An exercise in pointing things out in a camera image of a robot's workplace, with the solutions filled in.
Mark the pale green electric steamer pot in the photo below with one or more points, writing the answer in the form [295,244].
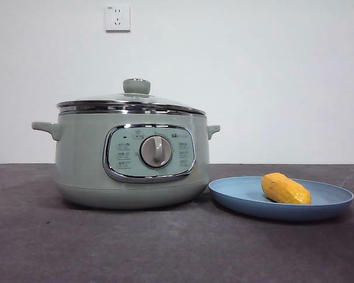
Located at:
[76,162]

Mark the white wall socket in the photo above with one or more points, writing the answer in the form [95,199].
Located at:
[118,18]

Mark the glass lid with green knob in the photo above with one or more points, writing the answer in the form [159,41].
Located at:
[165,101]

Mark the blue round plate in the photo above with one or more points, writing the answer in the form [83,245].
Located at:
[239,194]

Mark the grey steamer control dial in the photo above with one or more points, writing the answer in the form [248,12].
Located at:
[156,151]

